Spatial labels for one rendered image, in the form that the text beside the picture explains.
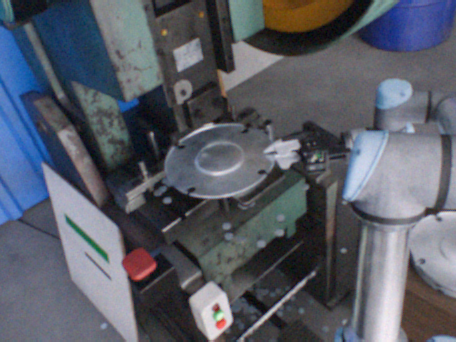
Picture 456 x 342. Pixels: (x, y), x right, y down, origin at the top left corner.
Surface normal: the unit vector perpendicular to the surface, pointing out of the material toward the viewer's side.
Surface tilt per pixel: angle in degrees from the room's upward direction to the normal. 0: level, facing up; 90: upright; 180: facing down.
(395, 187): 72
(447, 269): 0
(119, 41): 90
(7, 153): 90
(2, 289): 0
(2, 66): 90
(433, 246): 0
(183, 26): 90
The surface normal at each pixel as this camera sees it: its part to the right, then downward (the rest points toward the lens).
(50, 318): -0.15, -0.73
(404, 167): -0.29, -0.01
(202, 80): 0.65, 0.44
